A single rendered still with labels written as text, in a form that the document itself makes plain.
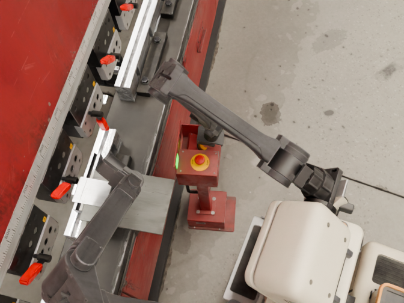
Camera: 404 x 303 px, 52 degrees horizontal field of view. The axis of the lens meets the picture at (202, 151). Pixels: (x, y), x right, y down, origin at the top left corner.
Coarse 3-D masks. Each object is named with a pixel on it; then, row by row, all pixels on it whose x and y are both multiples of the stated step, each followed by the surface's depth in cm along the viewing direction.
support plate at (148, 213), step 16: (96, 176) 135; (144, 176) 134; (144, 192) 132; (160, 192) 131; (96, 208) 130; (144, 208) 129; (160, 208) 129; (128, 224) 127; (144, 224) 127; (160, 224) 127
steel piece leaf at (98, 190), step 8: (88, 184) 134; (96, 184) 134; (104, 184) 133; (88, 192) 132; (96, 192) 132; (104, 192) 132; (80, 200) 131; (88, 200) 131; (96, 200) 131; (104, 200) 131
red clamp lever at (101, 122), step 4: (88, 112) 117; (92, 112) 116; (96, 112) 116; (100, 112) 116; (92, 116) 117; (96, 116) 116; (100, 116) 116; (96, 120) 120; (100, 120) 119; (104, 120) 120; (100, 124) 120; (104, 124) 121; (100, 128) 123; (104, 128) 122; (108, 128) 124
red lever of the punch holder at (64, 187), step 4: (68, 176) 107; (64, 180) 107; (68, 180) 106; (72, 180) 106; (76, 180) 106; (60, 184) 103; (64, 184) 103; (68, 184) 103; (56, 188) 101; (60, 188) 101; (64, 188) 102; (68, 188) 103; (52, 192) 99; (56, 192) 99; (60, 192) 100; (64, 192) 101; (52, 196) 99; (56, 196) 99; (60, 196) 99
